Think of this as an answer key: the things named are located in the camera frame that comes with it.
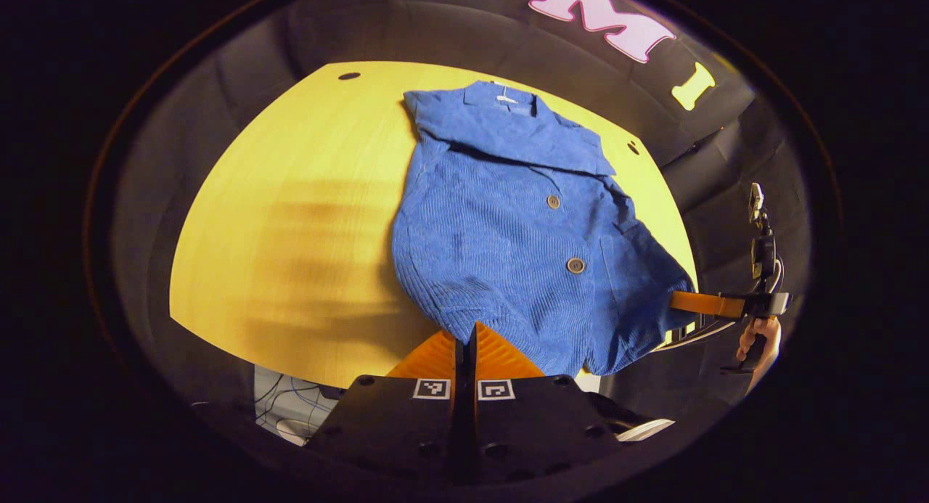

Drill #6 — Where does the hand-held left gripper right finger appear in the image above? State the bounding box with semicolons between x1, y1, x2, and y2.
464;322;625;482

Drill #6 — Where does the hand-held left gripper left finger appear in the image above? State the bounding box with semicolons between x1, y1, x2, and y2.
305;329;465;486

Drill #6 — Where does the blue corduroy jacket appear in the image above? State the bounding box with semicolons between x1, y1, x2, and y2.
392;81;697;379

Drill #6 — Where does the bundle of cables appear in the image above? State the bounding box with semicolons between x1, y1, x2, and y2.
254;365;345;446

